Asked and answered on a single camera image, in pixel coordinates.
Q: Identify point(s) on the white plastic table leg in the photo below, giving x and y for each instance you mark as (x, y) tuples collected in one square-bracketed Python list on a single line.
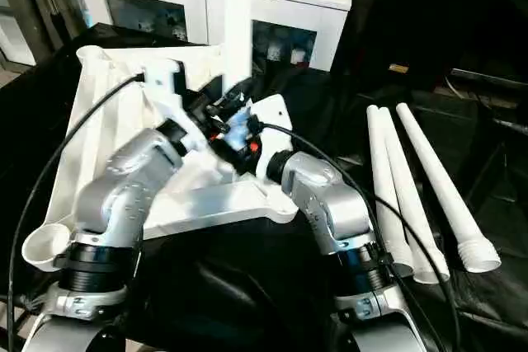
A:
[(408, 187), (441, 179), (238, 30), (381, 171)]

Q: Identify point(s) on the white plastic table top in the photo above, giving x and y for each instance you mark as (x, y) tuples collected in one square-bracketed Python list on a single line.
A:
[(190, 204)]

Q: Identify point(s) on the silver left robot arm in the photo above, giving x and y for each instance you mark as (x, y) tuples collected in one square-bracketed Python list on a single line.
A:
[(124, 195)]

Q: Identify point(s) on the small yellow label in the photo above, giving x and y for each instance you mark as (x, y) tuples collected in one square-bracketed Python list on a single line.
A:
[(398, 68)]

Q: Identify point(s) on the black plastic mat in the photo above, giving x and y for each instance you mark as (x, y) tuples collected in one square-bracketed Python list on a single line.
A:
[(495, 171)]

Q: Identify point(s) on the black bench with silver rail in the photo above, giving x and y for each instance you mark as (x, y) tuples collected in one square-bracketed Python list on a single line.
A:
[(495, 88)]

